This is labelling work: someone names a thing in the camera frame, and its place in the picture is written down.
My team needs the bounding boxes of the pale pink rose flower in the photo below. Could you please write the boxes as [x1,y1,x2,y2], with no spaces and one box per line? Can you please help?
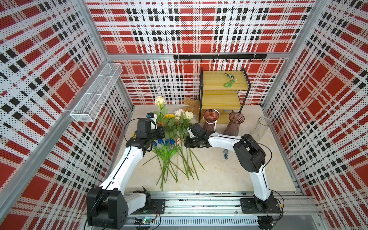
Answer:
[174,109,205,180]

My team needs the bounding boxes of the yellow sunflower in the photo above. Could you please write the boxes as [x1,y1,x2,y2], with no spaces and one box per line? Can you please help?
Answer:
[164,114,175,120]

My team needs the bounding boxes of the white rose flower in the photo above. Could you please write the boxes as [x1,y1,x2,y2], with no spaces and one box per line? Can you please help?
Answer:
[184,111,199,180]

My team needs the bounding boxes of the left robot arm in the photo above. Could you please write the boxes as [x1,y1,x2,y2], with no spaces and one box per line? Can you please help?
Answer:
[84,113,164,230]

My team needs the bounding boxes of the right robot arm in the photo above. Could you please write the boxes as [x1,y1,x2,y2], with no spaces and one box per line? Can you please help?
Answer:
[184,123,282,214]

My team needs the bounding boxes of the pink glass vase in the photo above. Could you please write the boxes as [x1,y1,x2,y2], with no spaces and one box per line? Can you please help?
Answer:
[203,109,220,132]

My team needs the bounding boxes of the dark ribbed glass vase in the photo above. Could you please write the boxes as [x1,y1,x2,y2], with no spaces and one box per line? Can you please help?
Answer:
[224,112,245,136]

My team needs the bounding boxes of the wooden two-tier shelf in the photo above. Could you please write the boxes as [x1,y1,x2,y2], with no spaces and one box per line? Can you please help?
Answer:
[198,68,252,124]

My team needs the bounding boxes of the clear glass vase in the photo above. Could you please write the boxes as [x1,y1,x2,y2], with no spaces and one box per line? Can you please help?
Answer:
[251,117,271,141]

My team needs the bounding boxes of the green circuit board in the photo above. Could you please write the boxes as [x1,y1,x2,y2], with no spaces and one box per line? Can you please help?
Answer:
[134,218,154,225]

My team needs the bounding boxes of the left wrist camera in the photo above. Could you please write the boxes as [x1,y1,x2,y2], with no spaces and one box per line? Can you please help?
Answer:
[146,112,157,130]

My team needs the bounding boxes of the small grey figurine keychain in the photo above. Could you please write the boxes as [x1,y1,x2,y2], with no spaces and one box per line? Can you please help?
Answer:
[223,149,229,160]

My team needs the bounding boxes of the green lanyard keychain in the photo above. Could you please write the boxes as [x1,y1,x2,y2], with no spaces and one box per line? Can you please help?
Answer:
[223,73,237,88]

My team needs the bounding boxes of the white wire wall basket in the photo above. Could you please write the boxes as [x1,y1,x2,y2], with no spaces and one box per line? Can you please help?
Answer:
[71,63,122,122]

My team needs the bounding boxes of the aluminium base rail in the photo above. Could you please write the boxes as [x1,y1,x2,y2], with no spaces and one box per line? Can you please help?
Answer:
[86,191,321,216]

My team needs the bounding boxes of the black hook rail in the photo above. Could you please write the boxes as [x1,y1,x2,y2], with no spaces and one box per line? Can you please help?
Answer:
[173,54,267,61]

